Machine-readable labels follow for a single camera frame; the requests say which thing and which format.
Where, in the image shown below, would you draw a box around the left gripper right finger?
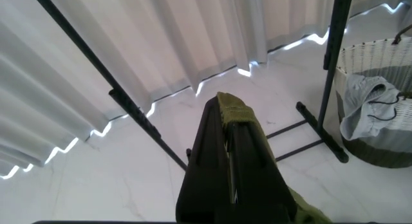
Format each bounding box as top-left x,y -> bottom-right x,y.
227,120 -> 299,224

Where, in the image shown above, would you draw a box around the black clothes rack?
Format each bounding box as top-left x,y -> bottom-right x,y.
30,0 -> 355,172

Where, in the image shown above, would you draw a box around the pale grey shorts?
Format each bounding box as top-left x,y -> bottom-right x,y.
339,73 -> 403,141

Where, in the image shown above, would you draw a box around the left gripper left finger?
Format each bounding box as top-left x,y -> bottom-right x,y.
175,95 -> 236,224

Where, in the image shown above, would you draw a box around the white laundry basket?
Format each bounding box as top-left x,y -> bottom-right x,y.
333,23 -> 412,169

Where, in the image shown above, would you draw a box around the white curtain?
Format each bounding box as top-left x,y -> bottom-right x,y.
0,0 -> 412,180

